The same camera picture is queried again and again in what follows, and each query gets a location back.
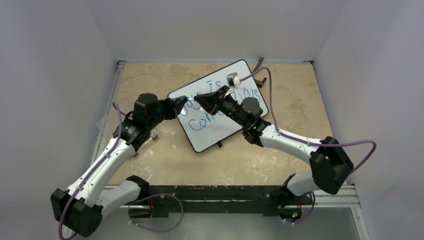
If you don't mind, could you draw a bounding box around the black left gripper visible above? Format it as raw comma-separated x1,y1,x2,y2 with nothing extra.
147,96,187,130

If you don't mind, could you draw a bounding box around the white whiteboard with black frame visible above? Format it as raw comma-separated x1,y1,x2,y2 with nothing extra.
167,59,270,154

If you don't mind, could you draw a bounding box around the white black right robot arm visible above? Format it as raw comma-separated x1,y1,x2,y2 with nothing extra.
193,86,354,206

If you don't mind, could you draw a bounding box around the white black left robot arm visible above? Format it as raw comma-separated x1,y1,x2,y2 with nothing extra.
50,93,188,240

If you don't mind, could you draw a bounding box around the clear plastic screw organizer box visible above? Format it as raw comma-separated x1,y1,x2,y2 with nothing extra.
96,112,159,157

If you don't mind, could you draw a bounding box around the grey wire whiteboard stand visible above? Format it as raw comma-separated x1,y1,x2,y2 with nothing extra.
255,56,268,89

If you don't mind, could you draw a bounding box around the aluminium frame rail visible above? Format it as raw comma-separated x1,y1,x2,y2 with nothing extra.
67,60,370,240

